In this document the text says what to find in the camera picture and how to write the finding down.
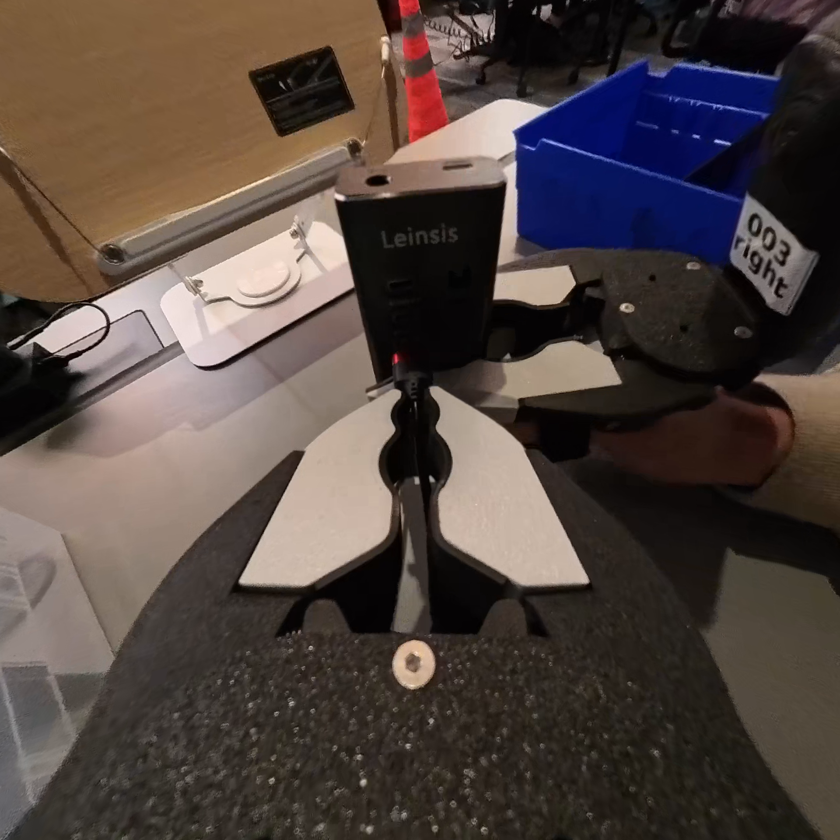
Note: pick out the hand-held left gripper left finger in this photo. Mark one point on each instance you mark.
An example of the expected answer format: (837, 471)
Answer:
(328, 512)

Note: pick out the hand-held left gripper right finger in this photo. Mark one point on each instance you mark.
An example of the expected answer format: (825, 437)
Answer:
(505, 512)

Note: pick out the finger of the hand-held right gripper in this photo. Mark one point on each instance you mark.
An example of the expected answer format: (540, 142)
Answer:
(538, 285)
(551, 374)

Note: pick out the black multi-port charger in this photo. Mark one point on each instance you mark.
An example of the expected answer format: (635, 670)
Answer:
(420, 262)

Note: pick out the person's right forearm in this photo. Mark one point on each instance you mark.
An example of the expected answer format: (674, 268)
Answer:
(817, 446)

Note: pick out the person's right hand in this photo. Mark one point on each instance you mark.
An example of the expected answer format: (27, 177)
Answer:
(709, 439)

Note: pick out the blue plastic bin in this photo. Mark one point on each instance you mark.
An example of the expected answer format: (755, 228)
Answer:
(623, 184)

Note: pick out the orange traffic cone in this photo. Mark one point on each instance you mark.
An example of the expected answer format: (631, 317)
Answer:
(420, 79)

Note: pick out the black office chair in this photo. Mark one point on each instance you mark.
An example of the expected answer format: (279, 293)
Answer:
(558, 19)

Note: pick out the clear plastic bin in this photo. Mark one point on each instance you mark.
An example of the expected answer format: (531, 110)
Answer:
(39, 590)

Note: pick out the small black display device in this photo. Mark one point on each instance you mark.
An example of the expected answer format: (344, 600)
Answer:
(33, 394)

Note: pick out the wooden book stand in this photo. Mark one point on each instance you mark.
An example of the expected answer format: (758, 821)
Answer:
(164, 98)

